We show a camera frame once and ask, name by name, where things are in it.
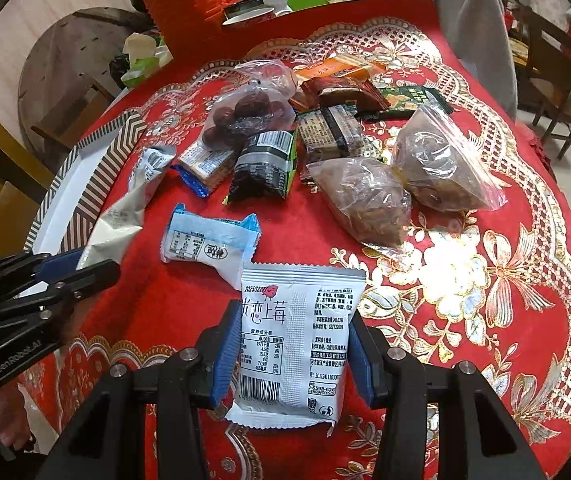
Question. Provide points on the clear bag of red dates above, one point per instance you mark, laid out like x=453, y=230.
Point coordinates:
x=245, y=110

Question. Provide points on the white snack packet pink print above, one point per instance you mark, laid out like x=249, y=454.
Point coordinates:
x=290, y=340

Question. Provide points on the large clear bag brown snacks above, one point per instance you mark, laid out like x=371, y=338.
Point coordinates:
x=440, y=160

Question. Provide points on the dark green snack packet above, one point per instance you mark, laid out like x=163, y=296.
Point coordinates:
x=410, y=100

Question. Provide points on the dark brown cake packet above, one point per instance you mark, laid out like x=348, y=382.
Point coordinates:
x=330, y=132

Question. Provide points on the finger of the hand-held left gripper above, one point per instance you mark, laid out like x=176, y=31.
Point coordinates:
x=60, y=262
x=90, y=279

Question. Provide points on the light blue white snack packet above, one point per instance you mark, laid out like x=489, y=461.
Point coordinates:
x=205, y=237

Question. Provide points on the grey covered chair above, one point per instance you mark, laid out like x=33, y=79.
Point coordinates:
x=465, y=25

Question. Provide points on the round wooden table top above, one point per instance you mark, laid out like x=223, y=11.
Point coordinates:
x=60, y=70

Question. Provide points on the black and green snack packet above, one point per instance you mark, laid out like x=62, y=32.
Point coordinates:
x=265, y=165

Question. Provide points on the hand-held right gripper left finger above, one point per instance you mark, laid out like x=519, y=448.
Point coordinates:
x=220, y=360

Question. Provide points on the orange snack packet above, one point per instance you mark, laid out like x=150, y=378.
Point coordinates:
x=345, y=66

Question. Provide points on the blue biscuit packet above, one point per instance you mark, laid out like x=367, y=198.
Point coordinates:
x=203, y=167

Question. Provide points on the black plastic bag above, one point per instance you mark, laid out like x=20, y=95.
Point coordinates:
x=118, y=67

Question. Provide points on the white box with striped rim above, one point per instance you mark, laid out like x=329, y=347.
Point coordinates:
x=115, y=155

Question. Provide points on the dark wooden chair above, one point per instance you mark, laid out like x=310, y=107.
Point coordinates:
x=550, y=45

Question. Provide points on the silver white snack packet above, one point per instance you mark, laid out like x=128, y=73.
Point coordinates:
x=120, y=210

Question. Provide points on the red patterned tablecloth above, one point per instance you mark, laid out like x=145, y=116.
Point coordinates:
x=175, y=300

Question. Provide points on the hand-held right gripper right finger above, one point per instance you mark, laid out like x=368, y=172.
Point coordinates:
x=365, y=367

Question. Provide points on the red brown snack packet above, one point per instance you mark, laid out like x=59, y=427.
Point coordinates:
x=340, y=91

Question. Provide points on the green white tissue pack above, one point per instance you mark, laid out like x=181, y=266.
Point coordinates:
x=140, y=67

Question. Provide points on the small clear bag brown snacks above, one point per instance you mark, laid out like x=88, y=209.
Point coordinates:
x=365, y=200

